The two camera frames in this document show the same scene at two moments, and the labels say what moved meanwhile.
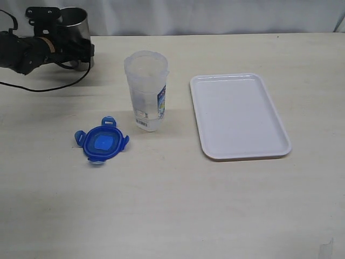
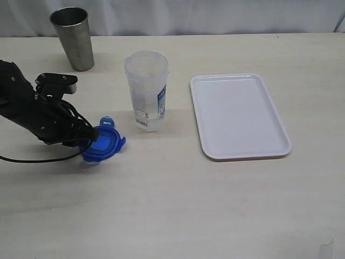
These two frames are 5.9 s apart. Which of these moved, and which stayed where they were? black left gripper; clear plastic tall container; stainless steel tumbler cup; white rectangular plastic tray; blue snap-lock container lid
Moved: blue snap-lock container lid; black left gripper
Stayed: clear plastic tall container; white rectangular plastic tray; stainless steel tumbler cup
